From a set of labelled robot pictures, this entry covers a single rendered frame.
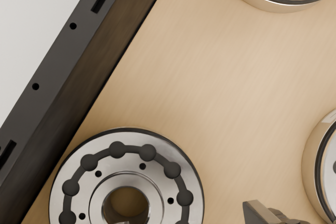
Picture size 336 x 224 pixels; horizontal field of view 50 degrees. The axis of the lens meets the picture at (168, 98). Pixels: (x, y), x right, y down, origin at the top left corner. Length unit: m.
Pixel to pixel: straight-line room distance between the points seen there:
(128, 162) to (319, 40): 0.17
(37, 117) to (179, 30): 0.14
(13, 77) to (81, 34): 0.26
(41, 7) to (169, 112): 0.22
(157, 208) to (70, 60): 0.11
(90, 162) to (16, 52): 0.22
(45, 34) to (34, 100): 0.25
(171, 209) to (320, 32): 0.17
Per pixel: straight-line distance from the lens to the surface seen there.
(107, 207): 0.26
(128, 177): 0.24
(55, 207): 0.25
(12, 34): 0.43
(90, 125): 0.27
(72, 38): 0.18
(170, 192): 0.24
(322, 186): 0.27
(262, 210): 0.16
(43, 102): 0.18
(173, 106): 0.27
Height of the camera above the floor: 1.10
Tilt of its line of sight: 87 degrees down
